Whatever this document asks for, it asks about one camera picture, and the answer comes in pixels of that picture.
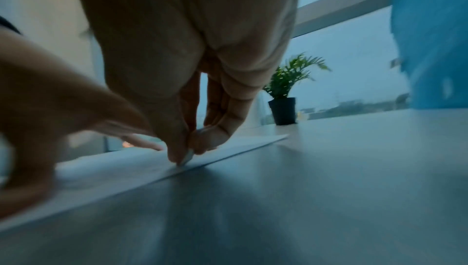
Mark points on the white paper sheet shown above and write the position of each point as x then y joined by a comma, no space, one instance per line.
128,171

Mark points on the blue patterned cushion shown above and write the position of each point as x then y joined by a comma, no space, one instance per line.
431,41

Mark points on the person's left hand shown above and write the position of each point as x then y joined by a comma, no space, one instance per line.
47,108

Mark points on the person's right hand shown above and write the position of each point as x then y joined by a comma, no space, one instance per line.
175,35

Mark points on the green potted fern black pot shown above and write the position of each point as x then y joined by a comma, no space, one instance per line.
283,110

